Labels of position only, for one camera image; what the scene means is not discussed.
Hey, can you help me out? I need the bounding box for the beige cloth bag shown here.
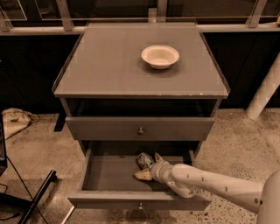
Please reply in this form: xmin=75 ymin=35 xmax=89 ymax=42
xmin=2 ymin=108 xmax=39 ymax=139

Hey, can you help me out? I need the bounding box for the green 7up can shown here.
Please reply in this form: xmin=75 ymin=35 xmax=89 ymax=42
xmin=136 ymin=152 xmax=155 ymax=169

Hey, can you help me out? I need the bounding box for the grey open middle drawer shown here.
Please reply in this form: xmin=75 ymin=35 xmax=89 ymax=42
xmin=68 ymin=141 xmax=212 ymax=211

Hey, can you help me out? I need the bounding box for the black stand leg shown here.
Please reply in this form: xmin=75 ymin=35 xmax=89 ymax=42
xmin=0 ymin=170 xmax=57 ymax=224

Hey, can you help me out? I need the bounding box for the white diagonal post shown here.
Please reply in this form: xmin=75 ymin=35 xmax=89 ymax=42
xmin=245 ymin=53 xmax=280 ymax=120

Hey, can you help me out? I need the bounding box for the metal window railing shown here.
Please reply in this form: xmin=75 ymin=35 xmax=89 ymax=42
xmin=0 ymin=0 xmax=280 ymax=35

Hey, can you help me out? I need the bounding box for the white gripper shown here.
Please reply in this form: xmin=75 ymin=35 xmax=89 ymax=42
xmin=134 ymin=152 xmax=174 ymax=184

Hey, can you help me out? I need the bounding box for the grey drawer cabinet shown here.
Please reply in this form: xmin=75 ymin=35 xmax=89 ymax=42
xmin=53 ymin=23 xmax=229 ymax=154

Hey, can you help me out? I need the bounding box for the round upper drawer knob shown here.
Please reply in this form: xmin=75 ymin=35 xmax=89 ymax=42
xmin=137 ymin=127 xmax=144 ymax=135

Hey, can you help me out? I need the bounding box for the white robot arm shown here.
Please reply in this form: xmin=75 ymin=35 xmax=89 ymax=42
xmin=134 ymin=152 xmax=280 ymax=224

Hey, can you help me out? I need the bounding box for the white paper bowl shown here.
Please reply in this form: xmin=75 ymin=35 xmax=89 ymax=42
xmin=141 ymin=45 xmax=179 ymax=70

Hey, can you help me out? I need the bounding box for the grey upper drawer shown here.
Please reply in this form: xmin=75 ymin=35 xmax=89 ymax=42
xmin=66 ymin=116 xmax=214 ymax=141

